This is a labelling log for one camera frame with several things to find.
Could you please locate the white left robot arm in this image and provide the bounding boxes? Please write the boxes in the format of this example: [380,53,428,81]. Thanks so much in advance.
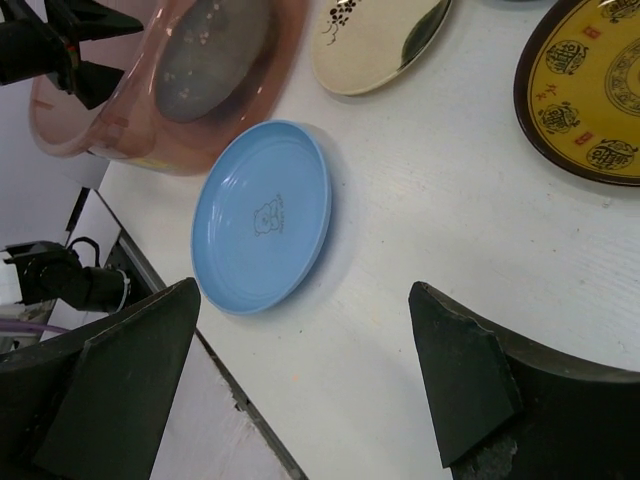
[1,1,143,312]

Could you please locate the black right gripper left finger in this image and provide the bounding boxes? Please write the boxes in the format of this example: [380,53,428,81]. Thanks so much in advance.
[1,278,201,479]

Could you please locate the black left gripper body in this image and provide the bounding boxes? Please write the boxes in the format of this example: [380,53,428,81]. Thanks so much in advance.
[1,19,79,90]

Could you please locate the light blue bear plate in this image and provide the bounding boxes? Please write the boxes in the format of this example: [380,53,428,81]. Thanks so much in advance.
[191,120,332,315]

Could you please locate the pink translucent plastic bin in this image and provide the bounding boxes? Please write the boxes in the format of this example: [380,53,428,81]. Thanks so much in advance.
[29,0,309,176]

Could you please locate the yellow brown patterned plate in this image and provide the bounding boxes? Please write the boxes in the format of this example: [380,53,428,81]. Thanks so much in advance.
[513,1,639,187]

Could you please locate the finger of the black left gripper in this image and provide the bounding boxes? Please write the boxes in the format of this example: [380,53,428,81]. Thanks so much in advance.
[44,0,144,38]
[59,60,124,110]

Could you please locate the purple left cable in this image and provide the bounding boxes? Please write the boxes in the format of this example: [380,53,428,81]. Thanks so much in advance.
[0,319,69,337]

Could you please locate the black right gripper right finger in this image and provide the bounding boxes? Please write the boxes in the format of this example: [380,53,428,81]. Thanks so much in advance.
[408,282,639,479]

